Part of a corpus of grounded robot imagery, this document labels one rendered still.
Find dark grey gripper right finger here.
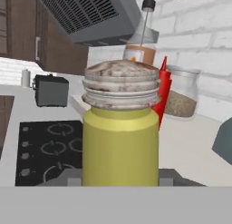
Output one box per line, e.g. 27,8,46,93
158,168,207,187

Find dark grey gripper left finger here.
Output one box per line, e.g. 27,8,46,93
38,168,83,187

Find yellow shaker with rusty lid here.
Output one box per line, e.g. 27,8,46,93
81,59,162,187

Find red condiment bottle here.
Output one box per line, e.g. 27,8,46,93
150,55,173,131

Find clear pump bottle orange label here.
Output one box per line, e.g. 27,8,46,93
121,0,160,67

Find black hob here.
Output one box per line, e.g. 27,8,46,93
14,120,84,187

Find dark grey rounded object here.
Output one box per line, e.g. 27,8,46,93
211,117,232,166

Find glass jar with brown grains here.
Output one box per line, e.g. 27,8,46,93
163,64,202,120

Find grey toaster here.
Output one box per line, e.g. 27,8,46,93
32,73,70,108

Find white paper towel roll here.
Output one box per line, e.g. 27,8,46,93
21,68,33,89

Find grey range hood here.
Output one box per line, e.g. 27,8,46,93
32,0,143,47

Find silver cabinet handle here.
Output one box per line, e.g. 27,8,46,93
34,36,42,62

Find dark brown wall cabinets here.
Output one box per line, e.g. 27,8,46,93
0,0,90,76

